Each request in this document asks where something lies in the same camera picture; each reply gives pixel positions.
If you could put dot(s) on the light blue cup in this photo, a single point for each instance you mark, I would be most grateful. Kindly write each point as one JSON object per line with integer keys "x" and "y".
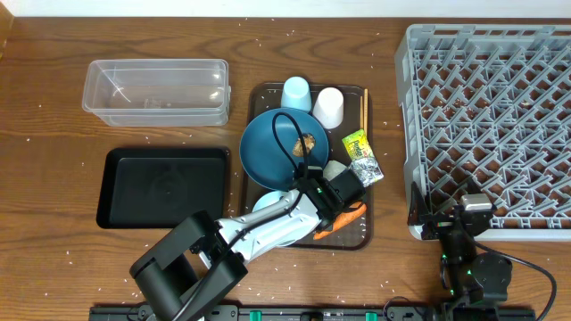
{"x": 296, "y": 94}

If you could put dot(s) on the crumpled white napkin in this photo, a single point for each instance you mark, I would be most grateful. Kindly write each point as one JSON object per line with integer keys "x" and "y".
{"x": 333, "y": 169}

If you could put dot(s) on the pale pink cup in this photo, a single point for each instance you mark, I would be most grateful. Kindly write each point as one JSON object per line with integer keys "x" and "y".
{"x": 328, "y": 108}

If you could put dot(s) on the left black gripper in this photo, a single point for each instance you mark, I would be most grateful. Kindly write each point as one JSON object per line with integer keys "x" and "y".
{"x": 342, "y": 208}

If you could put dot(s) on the wooden chopstick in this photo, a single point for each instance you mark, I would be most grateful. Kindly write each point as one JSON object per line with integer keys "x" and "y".
{"x": 365, "y": 111}
{"x": 362, "y": 113}

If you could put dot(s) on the clear plastic bin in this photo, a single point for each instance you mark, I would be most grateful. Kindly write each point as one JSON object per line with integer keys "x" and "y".
{"x": 158, "y": 92}

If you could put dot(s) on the brown food scrap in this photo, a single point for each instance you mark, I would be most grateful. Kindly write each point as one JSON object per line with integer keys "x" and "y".
{"x": 304, "y": 145}

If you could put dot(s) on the black waste tray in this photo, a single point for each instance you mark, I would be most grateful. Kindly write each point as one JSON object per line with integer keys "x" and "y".
{"x": 160, "y": 187}

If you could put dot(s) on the light blue rice bowl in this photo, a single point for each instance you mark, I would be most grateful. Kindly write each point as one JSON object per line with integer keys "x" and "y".
{"x": 267, "y": 200}

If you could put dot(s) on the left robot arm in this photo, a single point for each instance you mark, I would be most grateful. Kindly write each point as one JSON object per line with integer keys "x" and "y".
{"x": 195, "y": 265}

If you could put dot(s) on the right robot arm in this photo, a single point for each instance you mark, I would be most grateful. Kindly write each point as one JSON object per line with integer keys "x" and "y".
{"x": 478, "y": 282}

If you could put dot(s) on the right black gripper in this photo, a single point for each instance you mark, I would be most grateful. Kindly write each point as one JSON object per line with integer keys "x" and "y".
{"x": 420, "y": 215}

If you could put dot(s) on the orange carrot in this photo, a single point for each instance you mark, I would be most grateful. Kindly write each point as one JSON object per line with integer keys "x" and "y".
{"x": 354, "y": 211}

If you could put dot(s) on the brown serving tray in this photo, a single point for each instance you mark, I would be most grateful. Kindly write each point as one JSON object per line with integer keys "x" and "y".
{"x": 358, "y": 233}

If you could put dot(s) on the dark blue plate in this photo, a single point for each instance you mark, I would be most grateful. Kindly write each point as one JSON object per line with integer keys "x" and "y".
{"x": 267, "y": 143}

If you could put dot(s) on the green foil snack wrapper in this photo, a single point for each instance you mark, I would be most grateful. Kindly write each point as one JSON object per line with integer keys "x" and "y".
{"x": 363, "y": 161}

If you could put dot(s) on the grey dishwasher rack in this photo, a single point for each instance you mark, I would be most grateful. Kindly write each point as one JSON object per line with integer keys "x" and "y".
{"x": 490, "y": 105}

